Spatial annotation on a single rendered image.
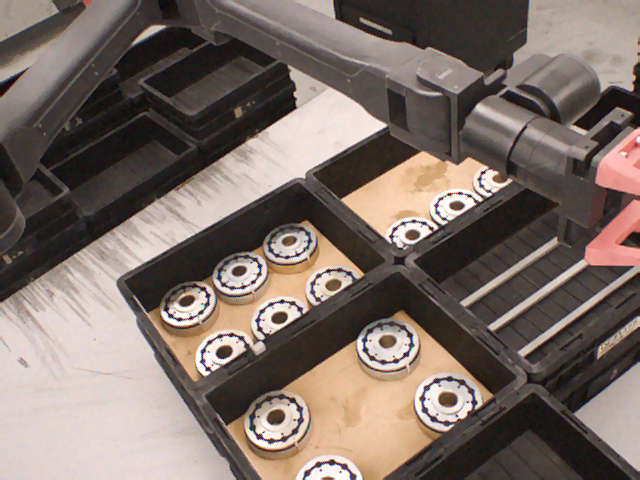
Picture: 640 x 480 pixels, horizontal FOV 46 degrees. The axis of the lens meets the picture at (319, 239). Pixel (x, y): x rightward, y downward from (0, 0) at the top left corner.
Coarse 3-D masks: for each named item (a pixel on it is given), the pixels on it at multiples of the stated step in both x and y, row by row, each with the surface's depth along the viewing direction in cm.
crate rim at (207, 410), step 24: (360, 288) 123; (456, 312) 116; (288, 336) 118; (480, 336) 113; (504, 360) 109; (216, 384) 114; (480, 408) 105; (216, 432) 109; (456, 432) 103; (240, 456) 105
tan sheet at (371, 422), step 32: (352, 352) 126; (320, 384) 123; (352, 384) 122; (384, 384) 121; (416, 384) 120; (480, 384) 119; (320, 416) 119; (352, 416) 118; (384, 416) 117; (320, 448) 115; (352, 448) 114; (384, 448) 113; (416, 448) 113
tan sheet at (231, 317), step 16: (304, 224) 149; (320, 240) 145; (320, 256) 143; (336, 256) 142; (272, 272) 142; (304, 272) 140; (272, 288) 139; (288, 288) 138; (304, 288) 138; (224, 304) 138; (256, 304) 137; (304, 304) 135; (160, 320) 137; (224, 320) 135; (240, 320) 135; (176, 336) 134; (192, 336) 134; (176, 352) 132; (192, 352) 131; (192, 368) 129
